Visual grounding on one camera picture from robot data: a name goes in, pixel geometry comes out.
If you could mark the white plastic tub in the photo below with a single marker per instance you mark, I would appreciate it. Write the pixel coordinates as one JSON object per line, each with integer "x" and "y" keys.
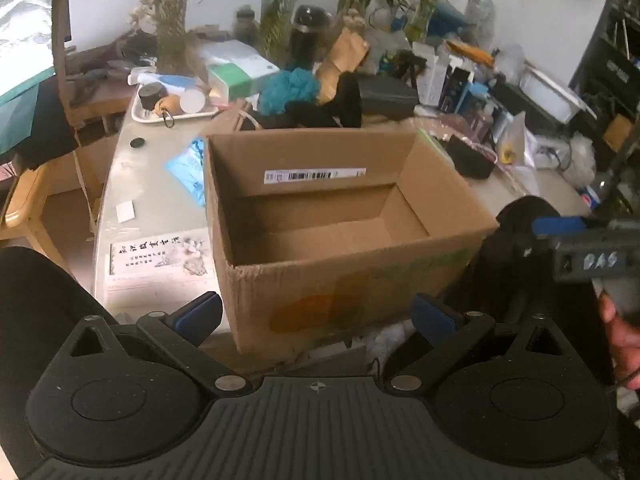
{"x": 555, "y": 92}

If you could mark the white cup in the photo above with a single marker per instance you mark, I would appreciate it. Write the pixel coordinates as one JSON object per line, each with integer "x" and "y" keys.
{"x": 192, "y": 102}

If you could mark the green and white box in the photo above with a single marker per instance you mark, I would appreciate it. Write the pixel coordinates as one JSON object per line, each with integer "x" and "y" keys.
{"x": 235, "y": 79}

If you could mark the white plastic package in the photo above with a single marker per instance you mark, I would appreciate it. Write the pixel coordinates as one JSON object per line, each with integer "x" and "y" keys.
{"x": 225, "y": 50}

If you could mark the yellow orange packet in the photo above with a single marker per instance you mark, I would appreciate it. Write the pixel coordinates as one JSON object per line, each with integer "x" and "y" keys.
{"x": 472, "y": 52}

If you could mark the black fuzzy cloth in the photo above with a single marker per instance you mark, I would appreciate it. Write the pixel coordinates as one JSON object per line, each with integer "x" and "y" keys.
{"x": 515, "y": 270}
{"x": 345, "y": 100}

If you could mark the black garment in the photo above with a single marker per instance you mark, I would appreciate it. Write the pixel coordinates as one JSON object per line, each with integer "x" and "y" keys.
{"x": 47, "y": 125}

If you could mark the wooden chair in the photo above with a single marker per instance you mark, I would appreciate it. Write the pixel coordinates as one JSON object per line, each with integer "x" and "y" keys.
{"x": 27, "y": 210}

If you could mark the white carton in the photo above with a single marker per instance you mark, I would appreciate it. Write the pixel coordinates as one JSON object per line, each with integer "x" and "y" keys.
{"x": 431, "y": 75}

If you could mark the blue foil packet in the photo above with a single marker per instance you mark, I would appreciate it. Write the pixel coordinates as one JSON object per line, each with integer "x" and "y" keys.
{"x": 190, "y": 170}

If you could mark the teal bath loofah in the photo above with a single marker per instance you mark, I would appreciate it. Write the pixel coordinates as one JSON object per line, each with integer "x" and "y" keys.
{"x": 287, "y": 90}

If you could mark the black carton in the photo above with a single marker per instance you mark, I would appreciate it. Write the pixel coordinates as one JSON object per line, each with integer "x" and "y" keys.
{"x": 456, "y": 89}

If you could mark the black cylinder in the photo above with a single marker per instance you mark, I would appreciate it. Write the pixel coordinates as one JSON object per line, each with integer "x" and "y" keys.
{"x": 152, "y": 95}

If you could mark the crumpled clear plastic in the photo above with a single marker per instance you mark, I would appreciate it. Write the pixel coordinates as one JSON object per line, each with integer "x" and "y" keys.
{"x": 395, "y": 337}

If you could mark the printed calligraphy sheet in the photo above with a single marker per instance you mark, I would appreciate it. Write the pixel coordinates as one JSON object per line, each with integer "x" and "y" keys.
{"x": 150, "y": 260}

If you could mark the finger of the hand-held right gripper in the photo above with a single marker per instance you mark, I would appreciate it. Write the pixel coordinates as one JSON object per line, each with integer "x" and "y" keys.
{"x": 555, "y": 226}
{"x": 531, "y": 252}

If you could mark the black round lid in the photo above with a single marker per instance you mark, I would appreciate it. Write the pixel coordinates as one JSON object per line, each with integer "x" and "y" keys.
{"x": 136, "y": 143}

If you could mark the black shelf rack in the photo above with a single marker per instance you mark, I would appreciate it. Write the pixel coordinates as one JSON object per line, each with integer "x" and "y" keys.
{"x": 607, "y": 60}

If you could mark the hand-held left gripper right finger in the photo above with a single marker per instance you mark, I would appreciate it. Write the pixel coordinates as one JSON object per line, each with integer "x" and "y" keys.
{"x": 432, "y": 317}

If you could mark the white tray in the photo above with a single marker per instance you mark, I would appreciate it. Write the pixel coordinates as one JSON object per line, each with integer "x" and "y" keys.
{"x": 195, "y": 114}

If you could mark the wooden rack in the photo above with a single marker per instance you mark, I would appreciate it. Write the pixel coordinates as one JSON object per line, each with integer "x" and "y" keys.
{"x": 61, "y": 35}

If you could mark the small tripod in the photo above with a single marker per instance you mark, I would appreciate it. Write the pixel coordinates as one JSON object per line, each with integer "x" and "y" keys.
{"x": 412, "y": 67}

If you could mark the brown paper bag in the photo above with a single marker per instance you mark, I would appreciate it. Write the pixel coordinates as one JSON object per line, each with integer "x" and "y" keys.
{"x": 345, "y": 57}

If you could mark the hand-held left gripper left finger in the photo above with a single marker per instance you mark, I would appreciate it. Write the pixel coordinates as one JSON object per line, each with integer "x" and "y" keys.
{"x": 200, "y": 312}

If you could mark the cork bottle with carabiner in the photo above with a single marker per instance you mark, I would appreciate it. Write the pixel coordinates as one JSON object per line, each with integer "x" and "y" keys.
{"x": 167, "y": 106}

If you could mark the cardboard box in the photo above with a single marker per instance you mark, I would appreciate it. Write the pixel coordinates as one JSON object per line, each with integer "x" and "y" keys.
{"x": 310, "y": 200}

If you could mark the blue yellow patterned packet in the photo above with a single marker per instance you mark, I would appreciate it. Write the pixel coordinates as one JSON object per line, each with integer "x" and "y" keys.
{"x": 389, "y": 62}

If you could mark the person's right hand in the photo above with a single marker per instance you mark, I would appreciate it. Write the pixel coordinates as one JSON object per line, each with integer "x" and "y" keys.
{"x": 622, "y": 345}

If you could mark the small white paper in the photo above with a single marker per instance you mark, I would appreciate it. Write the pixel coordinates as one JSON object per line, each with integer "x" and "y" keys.
{"x": 125, "y": 211}

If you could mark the black thermos bottle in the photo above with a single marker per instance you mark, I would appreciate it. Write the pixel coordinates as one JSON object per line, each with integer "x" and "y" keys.
{"x": 305, "y": 40}

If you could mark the black pouch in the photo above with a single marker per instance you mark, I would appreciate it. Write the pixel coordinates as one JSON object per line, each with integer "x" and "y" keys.
{"x": 470, "y": 160}

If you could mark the dark glass jar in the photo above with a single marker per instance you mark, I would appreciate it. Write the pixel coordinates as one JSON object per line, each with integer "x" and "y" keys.
{"x": 245, "y": 24}

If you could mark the grey zip case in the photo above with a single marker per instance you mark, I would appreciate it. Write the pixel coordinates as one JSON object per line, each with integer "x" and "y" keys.
{"x": 387, "y": 95}

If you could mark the clear plastic bottle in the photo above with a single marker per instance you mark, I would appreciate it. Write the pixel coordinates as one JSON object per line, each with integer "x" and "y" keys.
{"x": 479, "y": 12}

